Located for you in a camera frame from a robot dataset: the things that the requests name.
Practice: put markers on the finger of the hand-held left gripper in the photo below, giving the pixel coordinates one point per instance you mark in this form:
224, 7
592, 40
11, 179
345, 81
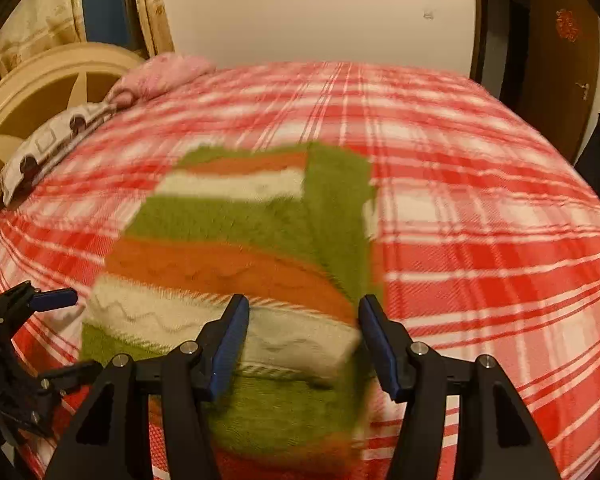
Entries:
72, 374
55, 299

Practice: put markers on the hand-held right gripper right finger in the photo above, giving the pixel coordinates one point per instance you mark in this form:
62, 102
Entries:
380, 350

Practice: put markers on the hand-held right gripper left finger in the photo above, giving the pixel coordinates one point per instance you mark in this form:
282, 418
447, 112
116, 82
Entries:
227, 350

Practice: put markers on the green striped knit sweater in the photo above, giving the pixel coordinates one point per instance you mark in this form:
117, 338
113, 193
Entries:
220, 230

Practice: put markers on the grey patterned pillow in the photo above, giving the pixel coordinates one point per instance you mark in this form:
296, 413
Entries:
45, 145

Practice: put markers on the red plaid bed sheet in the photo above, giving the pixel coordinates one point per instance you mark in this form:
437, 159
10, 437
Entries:
480, 210

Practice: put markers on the cream wooden headboard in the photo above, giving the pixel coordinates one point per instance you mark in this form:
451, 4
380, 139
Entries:
35, 95

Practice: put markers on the pink pillow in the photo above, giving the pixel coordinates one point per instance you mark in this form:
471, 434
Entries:
165, 72

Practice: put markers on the wide beige patterned curtain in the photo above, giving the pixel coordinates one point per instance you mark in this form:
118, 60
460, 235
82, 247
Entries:
40, 10

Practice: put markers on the dark blue window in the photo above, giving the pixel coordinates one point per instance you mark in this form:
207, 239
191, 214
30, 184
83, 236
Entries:
105, 0

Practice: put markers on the narrow beige patterned curtain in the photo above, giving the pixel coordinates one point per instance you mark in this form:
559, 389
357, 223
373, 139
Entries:
152, 5

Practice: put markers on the brown wooden door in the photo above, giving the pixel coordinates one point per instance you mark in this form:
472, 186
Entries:
555, 85

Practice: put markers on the red door ornament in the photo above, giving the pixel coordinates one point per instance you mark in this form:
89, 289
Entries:
567, 25

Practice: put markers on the white wall socket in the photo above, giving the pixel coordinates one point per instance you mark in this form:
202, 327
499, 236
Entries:
427, 14

